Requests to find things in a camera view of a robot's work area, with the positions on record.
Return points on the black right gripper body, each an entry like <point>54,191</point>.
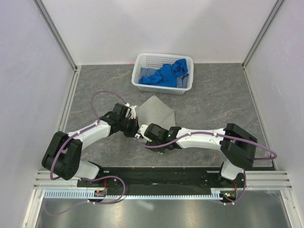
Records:
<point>159,149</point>

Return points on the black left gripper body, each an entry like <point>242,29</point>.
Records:
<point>128,126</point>

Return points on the grey cloth napkin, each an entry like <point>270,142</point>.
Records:
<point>155,111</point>

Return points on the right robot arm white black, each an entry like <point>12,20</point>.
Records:
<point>233,141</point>

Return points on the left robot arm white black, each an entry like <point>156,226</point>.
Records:
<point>63,155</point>

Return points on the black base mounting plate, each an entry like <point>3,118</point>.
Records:
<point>205,177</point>

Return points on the blue checkered cloth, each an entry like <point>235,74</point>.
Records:
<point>165,77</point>

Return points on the blue towel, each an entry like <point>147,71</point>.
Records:
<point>179,66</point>

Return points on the white perforated plastic basket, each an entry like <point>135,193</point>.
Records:
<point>147,64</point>

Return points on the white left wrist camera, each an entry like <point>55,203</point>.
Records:
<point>131,111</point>

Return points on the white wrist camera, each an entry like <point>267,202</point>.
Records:
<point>141,133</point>
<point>131,111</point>

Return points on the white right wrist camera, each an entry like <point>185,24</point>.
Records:
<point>141,133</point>

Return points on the slotted cable duct rail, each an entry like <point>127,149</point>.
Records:
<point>213,193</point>

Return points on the aluminium corner frame post left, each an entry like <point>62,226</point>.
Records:
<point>55,33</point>

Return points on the aluminium corner frame post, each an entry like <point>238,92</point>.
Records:
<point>55,33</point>
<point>264,29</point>

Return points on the aluminium corner frame post right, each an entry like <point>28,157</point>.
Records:
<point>264,29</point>

